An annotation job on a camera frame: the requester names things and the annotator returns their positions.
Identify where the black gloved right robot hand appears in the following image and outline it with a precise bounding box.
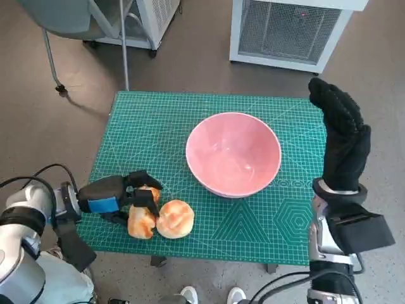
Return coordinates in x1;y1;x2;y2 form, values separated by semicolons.
308;77;371;194

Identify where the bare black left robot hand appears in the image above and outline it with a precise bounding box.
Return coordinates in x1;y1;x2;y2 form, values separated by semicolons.
77;170;164;227

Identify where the long toy bread loaf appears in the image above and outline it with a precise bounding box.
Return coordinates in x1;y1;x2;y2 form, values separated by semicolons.
127;186;161;239

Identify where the round toy bread bun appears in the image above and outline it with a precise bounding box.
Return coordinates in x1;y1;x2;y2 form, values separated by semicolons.
156;199;195;239

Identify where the pink bowl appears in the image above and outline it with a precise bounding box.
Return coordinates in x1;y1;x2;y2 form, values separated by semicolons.
185;111;282;200

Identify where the green cutting mat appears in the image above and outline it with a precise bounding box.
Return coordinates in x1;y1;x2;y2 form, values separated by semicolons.
74;91;327;266

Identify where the person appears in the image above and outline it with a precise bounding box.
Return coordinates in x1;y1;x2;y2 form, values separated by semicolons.
34;251;96;304

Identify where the white cabinet with mesh grille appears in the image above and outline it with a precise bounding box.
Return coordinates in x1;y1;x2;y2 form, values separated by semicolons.
228;0;370;75

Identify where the white shoe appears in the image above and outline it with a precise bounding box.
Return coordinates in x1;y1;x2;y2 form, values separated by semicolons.
180;284;199;304
227;286;247;304

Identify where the grey metal pole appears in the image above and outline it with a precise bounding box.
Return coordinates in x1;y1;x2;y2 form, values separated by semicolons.
119;0;130;91

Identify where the grey chair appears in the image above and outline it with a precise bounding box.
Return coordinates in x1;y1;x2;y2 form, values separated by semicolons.
17;0;107;92

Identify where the white wheeled cart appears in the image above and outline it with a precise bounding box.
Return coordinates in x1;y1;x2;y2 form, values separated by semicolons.
82;0;184;58

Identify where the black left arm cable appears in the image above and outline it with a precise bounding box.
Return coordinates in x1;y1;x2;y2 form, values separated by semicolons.
0;163;78;227

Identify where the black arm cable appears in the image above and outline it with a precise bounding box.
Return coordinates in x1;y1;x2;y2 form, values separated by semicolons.
249;272;320;304
0;163;78;227

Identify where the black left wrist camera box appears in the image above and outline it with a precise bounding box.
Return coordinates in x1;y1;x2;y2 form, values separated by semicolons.
52;218;97;272

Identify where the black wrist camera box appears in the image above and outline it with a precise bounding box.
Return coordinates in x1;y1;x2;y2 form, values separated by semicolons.
52;218;97;272
327;204;396;254

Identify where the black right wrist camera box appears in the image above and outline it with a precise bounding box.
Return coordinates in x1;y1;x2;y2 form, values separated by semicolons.
327;204;396;254

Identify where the black right camera cable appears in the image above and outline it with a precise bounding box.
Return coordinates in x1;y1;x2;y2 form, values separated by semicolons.
351;253;366;275

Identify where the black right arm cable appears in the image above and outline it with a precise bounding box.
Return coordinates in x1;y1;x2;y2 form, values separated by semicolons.
249;272;320;304

